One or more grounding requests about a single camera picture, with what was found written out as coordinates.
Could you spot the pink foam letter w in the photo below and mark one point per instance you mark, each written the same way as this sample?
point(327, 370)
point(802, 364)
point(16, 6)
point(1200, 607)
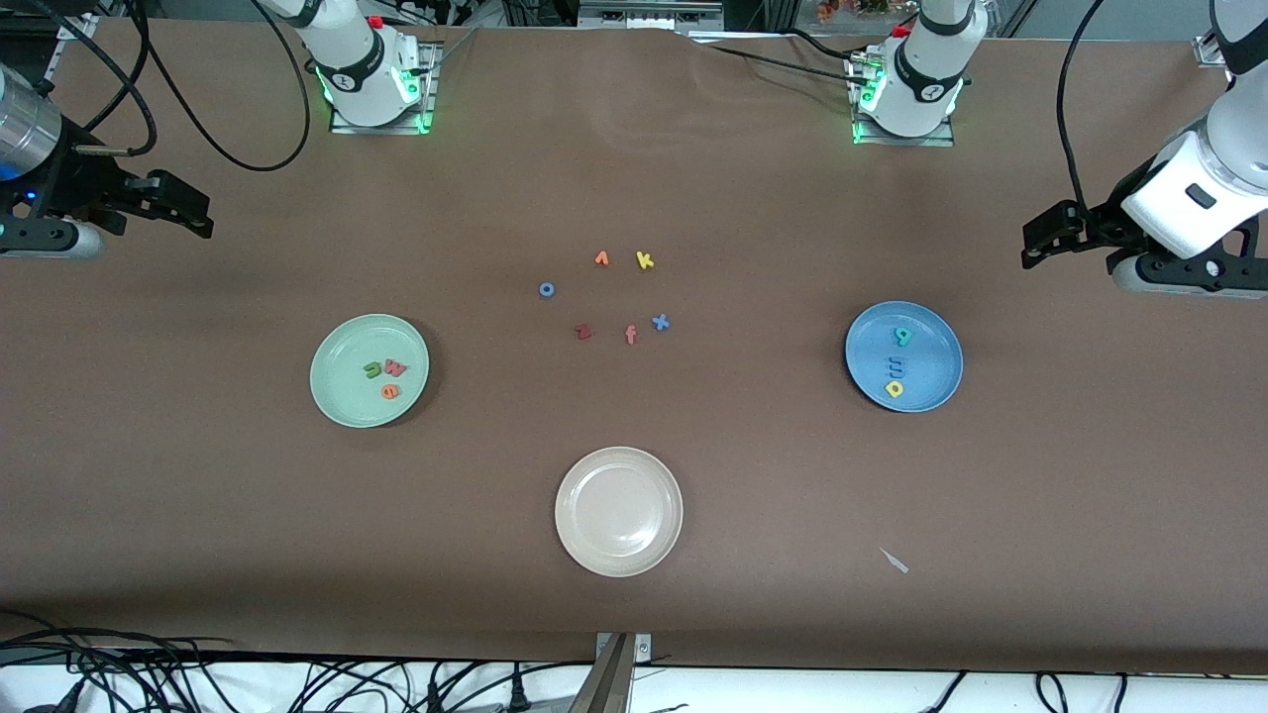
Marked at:
point(395, 368)

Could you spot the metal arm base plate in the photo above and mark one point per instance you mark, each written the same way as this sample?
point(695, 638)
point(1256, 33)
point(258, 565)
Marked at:
point(376, 130)
point(901, 142)

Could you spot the grey metal box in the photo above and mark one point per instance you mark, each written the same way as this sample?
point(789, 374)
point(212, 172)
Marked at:
point(649, 15)

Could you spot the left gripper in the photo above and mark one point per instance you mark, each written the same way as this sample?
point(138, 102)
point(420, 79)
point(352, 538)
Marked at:
point(1097, 227)

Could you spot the small metal table bracket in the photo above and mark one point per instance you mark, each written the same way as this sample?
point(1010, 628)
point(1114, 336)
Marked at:
point(644, 649)

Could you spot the blue foam letter E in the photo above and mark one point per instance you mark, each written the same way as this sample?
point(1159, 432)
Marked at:
point(897, 365)

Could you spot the colourful small objects pile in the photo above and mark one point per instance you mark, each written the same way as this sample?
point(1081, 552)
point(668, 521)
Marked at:
point(852, 10)

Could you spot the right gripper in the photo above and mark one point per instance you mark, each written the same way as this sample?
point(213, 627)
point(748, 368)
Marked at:
point(87, 194)

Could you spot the beige plate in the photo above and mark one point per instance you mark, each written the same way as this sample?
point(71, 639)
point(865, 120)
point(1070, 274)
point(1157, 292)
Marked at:
point(619, 512)

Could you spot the small white paper scrap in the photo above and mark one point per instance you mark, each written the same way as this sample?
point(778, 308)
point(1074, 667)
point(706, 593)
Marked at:
point(895, 561)

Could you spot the blue plate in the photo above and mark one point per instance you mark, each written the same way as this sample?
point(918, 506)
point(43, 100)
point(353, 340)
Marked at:
point(931, 352)

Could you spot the green plate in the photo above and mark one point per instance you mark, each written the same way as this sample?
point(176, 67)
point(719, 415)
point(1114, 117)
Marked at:
point(347, 391)

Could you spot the dark grey metal bar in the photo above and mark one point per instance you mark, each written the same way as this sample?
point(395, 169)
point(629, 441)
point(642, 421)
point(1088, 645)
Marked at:
point(604, 688)

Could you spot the aluminium frame profile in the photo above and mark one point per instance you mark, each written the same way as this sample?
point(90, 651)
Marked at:
point(74, 25)
point(1207, 50)

